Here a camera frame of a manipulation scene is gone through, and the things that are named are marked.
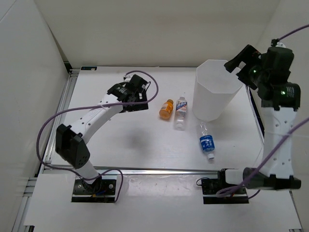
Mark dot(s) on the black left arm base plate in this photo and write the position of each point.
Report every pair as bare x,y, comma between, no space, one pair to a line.
97,192

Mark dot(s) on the aluminium frame rail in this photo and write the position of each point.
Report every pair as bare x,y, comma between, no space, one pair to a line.
64,102
154,171

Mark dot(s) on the clear bottle red-blue label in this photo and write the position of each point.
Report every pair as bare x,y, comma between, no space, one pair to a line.
180,113

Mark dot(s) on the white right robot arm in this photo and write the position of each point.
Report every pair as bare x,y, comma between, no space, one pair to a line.
275,171

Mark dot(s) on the aluminium left frame rail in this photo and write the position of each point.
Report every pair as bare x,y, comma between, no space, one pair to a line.
64,102

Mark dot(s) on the blue label sticker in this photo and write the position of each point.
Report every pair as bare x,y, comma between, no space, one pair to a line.
89,68

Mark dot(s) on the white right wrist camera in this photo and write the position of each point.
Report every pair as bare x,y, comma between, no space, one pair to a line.
277,43

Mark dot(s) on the white octagonal plastic bin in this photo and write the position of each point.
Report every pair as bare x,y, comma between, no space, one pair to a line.
214,89

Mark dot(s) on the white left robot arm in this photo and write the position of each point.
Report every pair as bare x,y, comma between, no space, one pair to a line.
71,140

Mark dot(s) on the clear bottle blue label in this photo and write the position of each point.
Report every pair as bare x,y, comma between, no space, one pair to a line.
206,141

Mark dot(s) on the aluminium front frame rail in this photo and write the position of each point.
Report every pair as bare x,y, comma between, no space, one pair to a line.
154,171

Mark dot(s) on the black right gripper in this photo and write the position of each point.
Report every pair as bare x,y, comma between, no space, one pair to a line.
249,54

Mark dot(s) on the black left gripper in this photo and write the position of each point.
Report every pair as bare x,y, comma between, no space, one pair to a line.
137,107

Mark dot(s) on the orange juice bottle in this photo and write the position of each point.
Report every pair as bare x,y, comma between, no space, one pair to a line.
166,110

